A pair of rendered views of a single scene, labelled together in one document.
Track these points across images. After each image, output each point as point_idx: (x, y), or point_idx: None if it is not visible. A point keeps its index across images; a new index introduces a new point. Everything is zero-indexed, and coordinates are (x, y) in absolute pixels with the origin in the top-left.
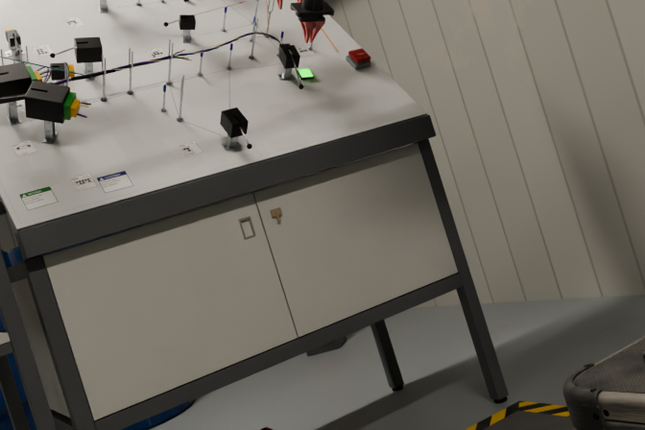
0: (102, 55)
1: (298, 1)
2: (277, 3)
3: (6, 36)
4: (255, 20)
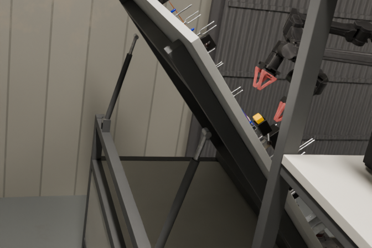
0: (304, 153)
1: (256, 82)
2: (259, 85)
3: (261, 124)
4: (237, 89)
